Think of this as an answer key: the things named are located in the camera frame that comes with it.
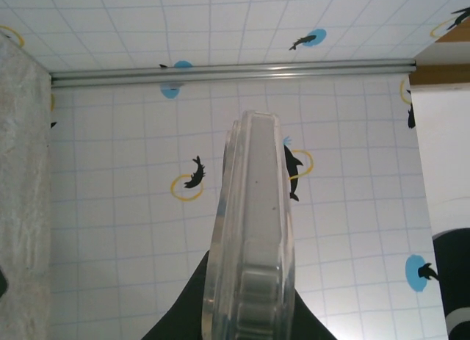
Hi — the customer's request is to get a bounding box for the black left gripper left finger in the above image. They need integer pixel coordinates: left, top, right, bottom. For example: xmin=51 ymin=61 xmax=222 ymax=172
xmin=141 ymin=252 xmax=214 ymax=340

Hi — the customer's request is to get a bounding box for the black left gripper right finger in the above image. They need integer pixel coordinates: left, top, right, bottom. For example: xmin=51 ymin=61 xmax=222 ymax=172
xmin=293 ymin=292 xmax=339 ymax=340

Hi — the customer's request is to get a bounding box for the clear phone case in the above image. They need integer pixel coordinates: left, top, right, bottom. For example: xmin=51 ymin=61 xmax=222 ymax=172
xmin=201 ymin=110 xmax=297 ymax=340

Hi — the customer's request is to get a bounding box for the brown wooden board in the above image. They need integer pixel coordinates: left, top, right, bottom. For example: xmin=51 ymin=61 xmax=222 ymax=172
xmin=435 ymin=18 xmax=470 ymax=44
xmin=408 ymin=64 xmax=470 ymax=86

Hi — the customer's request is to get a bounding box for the aluminium corner post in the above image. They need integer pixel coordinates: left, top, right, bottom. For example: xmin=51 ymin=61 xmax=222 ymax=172
xmin=49 ymin=59 xmax=418 ymax=88

